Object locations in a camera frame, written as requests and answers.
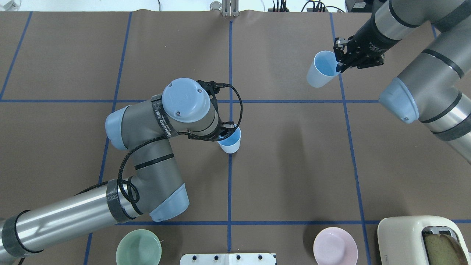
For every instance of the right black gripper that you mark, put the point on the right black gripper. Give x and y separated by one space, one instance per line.
368 45

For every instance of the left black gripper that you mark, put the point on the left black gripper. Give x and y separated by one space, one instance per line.
227 130

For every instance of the light blue cup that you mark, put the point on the light blue cup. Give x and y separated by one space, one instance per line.
231 144
323 69

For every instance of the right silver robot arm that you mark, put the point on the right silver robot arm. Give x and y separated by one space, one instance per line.
424 90

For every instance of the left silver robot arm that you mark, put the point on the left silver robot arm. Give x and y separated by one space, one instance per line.
148 181

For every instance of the brown table mat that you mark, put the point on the brown table mat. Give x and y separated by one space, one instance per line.
309 158

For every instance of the green bowl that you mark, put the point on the green bowl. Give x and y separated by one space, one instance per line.
139 247

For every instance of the pink bowl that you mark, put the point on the pink bowl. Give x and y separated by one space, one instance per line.
335 246

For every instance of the cream toaster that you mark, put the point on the cream toaster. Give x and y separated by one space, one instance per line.
400 239

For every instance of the bread slice in toaster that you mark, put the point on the bread slice in toaster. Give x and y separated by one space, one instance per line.
443 249

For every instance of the aluminium camera post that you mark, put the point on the aluminium camera post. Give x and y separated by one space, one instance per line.
230 8

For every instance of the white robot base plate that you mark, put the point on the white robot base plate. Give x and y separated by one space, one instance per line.
229 259

